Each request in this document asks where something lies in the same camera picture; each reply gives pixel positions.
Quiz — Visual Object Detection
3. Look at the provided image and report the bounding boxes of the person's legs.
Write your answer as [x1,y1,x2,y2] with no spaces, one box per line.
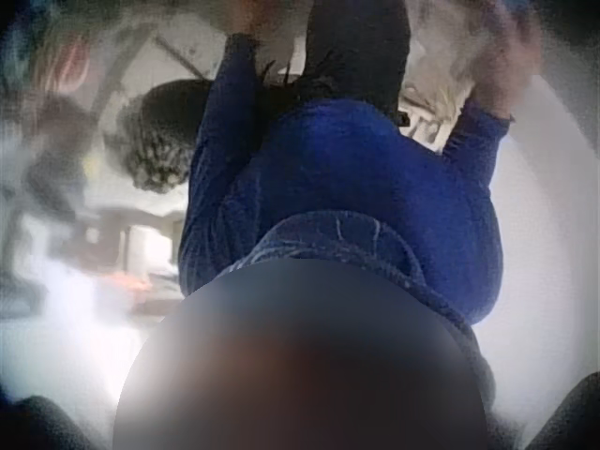
[302,0,413,124]

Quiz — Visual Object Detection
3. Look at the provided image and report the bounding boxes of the dark round patterned cushion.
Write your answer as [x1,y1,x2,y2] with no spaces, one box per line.
[103,78,213,194]

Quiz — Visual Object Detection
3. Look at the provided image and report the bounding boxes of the white crumpled cloth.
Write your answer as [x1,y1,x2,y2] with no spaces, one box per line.
[401,27,477,126]

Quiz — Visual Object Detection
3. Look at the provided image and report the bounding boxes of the person's left hand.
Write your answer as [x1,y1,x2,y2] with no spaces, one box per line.
[232,0,287,39]

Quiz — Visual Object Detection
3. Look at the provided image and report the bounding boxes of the person's right hand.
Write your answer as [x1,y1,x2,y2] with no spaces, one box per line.
[467,17,543,121]

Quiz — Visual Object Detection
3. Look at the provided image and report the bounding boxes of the cluttered shelf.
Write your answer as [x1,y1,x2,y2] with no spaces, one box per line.
[0,0,121,226]

